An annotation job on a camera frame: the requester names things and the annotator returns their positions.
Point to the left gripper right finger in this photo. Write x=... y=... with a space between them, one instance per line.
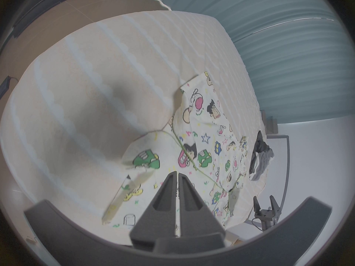
x=197 y=220

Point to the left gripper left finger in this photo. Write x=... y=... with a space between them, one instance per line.
x=158 y=220

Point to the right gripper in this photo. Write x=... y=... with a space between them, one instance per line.
x=267 y=216

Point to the white printed pyjama top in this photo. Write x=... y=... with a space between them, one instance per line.
x=194 y=137

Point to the pile of clothes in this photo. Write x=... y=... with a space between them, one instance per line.
x=259 y=154

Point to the bed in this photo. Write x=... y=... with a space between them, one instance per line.
x=97 y=93

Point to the blue-green curtain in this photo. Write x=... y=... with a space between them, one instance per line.
x=249 y=4
x=291 y=79

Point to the black power adapter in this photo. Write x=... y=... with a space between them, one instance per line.
x=5 y=84

